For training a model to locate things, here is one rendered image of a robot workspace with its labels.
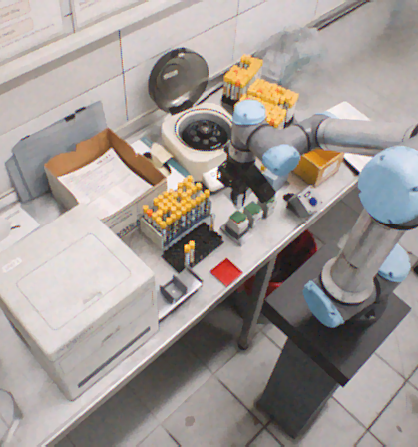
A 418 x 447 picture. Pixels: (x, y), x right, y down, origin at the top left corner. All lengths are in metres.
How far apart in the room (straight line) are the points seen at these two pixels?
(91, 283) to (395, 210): 0.63
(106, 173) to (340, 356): 0.87
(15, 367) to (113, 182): 0.60
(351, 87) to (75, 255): 1.39
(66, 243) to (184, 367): 1.22
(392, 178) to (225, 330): 1.63
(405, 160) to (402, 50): 1.65
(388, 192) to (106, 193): 0.95
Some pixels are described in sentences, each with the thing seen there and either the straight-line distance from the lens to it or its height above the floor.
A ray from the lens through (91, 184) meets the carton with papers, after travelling 1.60.
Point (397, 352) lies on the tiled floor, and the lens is 2.51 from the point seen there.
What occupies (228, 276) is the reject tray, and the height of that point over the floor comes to 0.88.
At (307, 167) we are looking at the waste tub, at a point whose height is 0.94.
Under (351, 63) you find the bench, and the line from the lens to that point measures 2.29.
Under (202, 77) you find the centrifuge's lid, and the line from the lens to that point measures 1.78.
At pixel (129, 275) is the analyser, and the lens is 1.12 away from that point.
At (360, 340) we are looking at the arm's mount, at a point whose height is 0.94.
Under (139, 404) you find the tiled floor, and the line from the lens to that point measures 2.24.
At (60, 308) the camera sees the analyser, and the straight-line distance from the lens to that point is 1.10.
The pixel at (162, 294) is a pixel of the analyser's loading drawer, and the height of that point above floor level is 0.92.
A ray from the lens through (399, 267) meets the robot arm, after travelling 1.25.
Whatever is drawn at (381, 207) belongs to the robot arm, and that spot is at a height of 1.50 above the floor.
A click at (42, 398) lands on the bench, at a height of 0.87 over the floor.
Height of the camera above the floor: 2.14
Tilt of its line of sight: 53 degrees down
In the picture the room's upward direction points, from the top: 5 degrees clockwise
